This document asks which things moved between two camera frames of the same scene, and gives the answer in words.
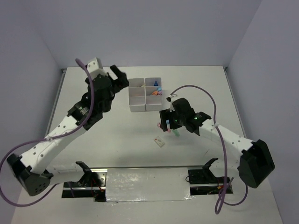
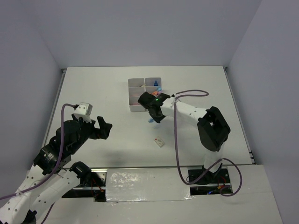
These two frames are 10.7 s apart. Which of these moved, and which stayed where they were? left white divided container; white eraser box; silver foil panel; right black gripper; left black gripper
Moved: left black gripper; right black gripper
Stayed: white eraser box; left white divided container; silver foil panel
